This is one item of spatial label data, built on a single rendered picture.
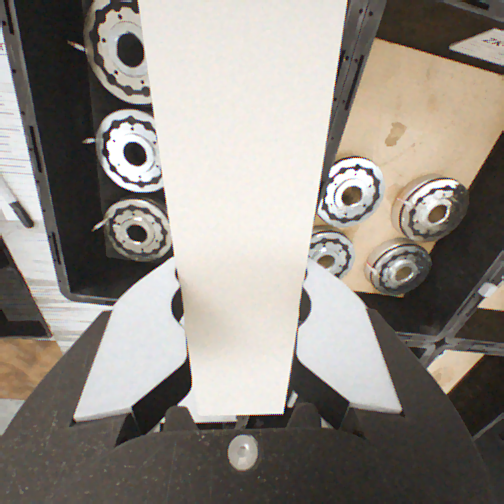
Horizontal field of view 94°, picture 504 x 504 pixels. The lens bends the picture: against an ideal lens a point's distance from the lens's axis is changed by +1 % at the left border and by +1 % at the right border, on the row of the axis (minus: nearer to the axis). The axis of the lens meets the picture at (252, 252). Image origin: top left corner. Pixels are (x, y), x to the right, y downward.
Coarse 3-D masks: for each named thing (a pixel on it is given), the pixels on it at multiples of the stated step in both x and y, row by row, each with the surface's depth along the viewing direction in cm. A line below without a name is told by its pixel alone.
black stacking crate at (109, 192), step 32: (32, 0) 21; (64, 0) 24; (32, 32) 21; (64, 32) 25; (32, 64) 22; (64, 64) 25; (64, 96) 26; (96, 96) 31; (64, 128) 27; (96, 128) 32; (64, 160) 28; (96, 160) 34; (64, 192) 29; (96, 192) 36; (128, 192) 37; (160, 192) 37; (64, 224) 29; (96, 224) 37; (96, 256) 38; (96, 288) 35; (128, 288) 36
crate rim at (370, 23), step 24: (384, 0) 20; (432, 0) 20; (456, 0) 20; (480, 0) 20; (360, 48) 21; (360, 72) 22; (336, 120) 24; (336, 144) 25; (456, 312) 37; (408, 336) 40; (432, 336) 40
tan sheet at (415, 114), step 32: (384, 64) 30; (416, 64) 30; (448, 64) 30; (384, 96) 32; (416, 96) 32; (448, 96) 32; (480, 96) 32; (352, 128) 33; (384, 128) 34; (416, 128) 34; (448, 128) 34; (480, 128) 34; (384, 160) 36; (416, 160) 36; (448, 160) 36; (480, 160) 36; (320, 224) 40; (384, 224) 41; (352, 288) 47
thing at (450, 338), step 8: (496, 272) 34; (496, 280) 35; (480, 296) 36; (472, 304) 37; (464, 312) 38; (472, 312) 38; (464, 320) 38; (456, 328) 39; (448, 336) 40; (456, 336) 41; (456, 344) 41; (464, 344) 41; (472, 344) 41; (480, 344) 41; (488, 344) 42; (496, 344) 42
